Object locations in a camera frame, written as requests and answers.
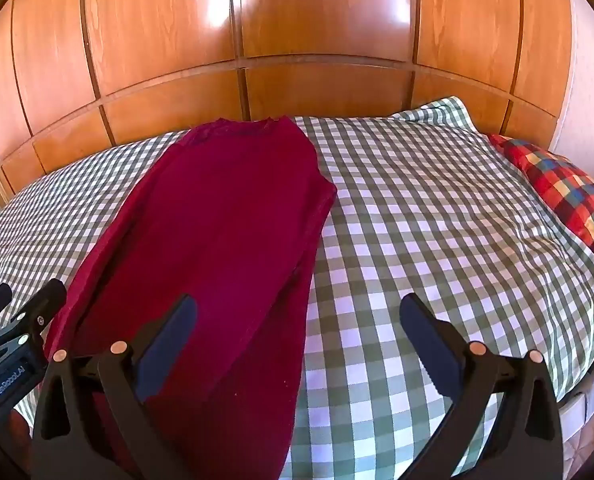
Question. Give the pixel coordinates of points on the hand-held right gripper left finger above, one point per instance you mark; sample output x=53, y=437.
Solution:
x=169, y=345

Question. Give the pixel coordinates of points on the red plaid pillow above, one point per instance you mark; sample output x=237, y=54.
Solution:
x=562, y=190

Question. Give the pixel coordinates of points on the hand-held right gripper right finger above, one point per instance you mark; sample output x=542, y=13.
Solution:
x=427, y=345

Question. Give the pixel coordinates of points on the dark red garment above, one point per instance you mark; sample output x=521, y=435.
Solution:
x=227, y=220

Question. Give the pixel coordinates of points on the green checked bed sheet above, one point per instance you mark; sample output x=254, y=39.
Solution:
x=427, y=210

